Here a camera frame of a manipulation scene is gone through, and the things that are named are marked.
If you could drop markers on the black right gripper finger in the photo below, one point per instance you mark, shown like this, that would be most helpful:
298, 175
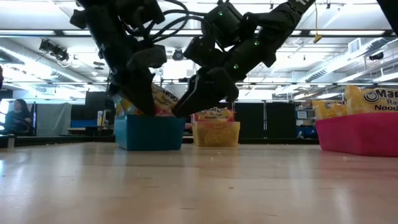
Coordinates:
214, 88
185, 104

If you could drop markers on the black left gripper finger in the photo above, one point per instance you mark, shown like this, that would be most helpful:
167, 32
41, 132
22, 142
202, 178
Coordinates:
114, 89
140, 90

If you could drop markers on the red Maruchan ramen packet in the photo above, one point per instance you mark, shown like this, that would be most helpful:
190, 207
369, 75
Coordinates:
214, 114

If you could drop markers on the blue plastic bin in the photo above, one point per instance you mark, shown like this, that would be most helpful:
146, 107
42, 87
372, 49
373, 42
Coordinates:
149, 132

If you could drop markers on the red plastic bin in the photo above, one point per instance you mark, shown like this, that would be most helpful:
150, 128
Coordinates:
357, 133

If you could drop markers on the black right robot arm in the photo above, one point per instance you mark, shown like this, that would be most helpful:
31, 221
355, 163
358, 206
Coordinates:
280, 15

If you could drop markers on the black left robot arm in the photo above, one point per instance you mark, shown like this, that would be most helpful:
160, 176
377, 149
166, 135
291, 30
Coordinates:
102, 12

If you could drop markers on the black panel screen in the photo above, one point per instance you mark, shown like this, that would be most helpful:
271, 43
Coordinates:
96, 99

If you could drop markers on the yellow plastic bin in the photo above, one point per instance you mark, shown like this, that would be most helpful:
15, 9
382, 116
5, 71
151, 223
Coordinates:
216, 133

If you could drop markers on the black room divider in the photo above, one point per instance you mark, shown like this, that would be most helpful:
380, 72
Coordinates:
248, 118

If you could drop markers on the round black ceiling device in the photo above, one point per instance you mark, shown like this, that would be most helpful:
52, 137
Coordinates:
178, 55

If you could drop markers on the black ceiling spotlights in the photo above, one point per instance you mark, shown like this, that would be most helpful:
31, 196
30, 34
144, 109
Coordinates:
59, 53

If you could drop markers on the overhead LED light bar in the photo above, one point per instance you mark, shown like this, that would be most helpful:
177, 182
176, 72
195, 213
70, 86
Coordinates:
342, 32

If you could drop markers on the person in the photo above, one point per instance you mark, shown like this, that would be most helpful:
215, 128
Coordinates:
18, 116

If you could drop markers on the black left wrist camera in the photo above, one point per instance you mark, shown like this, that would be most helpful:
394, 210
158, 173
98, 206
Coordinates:
147, 57

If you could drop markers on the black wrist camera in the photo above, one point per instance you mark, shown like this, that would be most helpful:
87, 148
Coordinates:
147, 57
200, 51

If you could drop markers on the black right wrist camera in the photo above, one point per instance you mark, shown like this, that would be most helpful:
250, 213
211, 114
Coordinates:
200, 51

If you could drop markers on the black aluminium table frame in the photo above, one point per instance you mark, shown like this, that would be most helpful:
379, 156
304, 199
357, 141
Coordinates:
62, 140

